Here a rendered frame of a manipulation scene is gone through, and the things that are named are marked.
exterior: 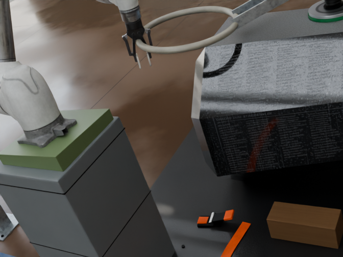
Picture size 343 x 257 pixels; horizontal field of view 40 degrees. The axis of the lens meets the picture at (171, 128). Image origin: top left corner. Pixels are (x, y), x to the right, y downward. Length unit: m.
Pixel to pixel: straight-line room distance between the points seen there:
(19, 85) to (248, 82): 0.93
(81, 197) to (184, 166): 1.18
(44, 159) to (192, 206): 1.06
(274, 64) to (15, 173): 1.12
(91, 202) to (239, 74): 0.84
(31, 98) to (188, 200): 1.16
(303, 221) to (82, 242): 0.94
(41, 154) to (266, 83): 0.95
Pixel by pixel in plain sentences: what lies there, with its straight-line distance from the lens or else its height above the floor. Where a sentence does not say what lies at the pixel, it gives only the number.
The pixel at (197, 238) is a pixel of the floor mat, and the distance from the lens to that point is 2.35.
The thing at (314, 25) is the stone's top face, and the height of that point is 0.82.
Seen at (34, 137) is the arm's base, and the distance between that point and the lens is 1.81.
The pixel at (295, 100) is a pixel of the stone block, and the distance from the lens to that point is 1.96.
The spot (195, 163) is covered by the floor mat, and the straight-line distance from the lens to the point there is 2.81.
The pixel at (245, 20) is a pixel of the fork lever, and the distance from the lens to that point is 2.12.
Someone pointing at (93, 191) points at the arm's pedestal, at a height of 0.65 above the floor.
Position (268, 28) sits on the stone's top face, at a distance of 2.18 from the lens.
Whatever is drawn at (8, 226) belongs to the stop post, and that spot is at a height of 0.01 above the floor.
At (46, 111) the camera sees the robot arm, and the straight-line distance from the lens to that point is 1.77.
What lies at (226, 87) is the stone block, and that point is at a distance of 2.07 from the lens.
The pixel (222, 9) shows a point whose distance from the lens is 2.32.
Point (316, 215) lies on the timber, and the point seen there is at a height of 0.13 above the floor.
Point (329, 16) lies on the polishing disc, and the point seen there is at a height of 0.85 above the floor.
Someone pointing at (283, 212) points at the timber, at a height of 0.14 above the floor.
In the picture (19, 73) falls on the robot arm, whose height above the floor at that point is 1.12.
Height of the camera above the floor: 1.64
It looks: 30 degrees down
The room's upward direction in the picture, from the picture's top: 20 degrees counter-clockwise
